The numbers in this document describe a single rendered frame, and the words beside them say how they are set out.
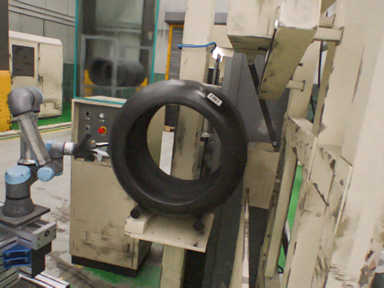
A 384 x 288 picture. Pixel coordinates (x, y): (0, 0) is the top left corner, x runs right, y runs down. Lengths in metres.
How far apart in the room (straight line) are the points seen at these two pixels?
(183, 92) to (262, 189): 0.66
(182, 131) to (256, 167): 0.42
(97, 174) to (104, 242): 0.51
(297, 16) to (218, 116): 0.50
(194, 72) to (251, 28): 0.68
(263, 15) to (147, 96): 0.55
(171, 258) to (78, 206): 0.86
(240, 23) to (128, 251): 1.85
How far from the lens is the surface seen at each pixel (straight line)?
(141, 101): 1.25
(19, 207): 1.82
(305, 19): 0.86
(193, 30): 1.60
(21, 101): 1.70
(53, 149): 1.82
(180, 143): 1.62
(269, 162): 1.54
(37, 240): 1.77
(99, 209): 2.34
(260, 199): 1.60
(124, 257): 2.44
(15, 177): 1.77
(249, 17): 0.95
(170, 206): 1.32
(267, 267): 1.79
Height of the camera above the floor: 1.52
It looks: 13 degrees down
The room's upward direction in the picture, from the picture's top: 6 degrees clockwise
